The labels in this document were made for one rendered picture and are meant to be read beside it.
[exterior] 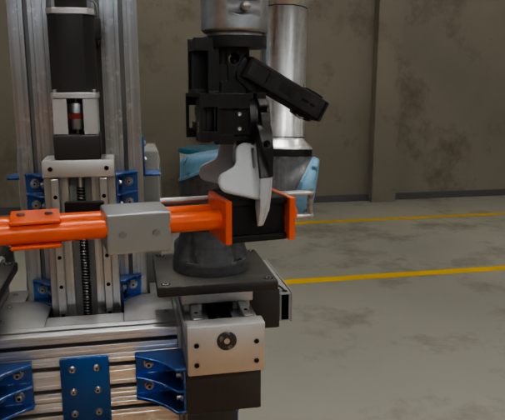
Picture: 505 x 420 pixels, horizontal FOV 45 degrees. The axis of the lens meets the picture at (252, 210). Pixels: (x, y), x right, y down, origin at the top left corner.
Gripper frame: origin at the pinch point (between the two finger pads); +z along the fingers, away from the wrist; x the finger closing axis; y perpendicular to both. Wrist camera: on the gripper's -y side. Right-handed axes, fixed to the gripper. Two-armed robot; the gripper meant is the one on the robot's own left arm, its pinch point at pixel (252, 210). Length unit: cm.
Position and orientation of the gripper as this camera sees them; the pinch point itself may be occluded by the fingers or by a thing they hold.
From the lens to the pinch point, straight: 73.4
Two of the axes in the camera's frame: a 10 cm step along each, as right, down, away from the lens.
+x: 3.2, 1.9, -9.3
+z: 0.0, 9.8, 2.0
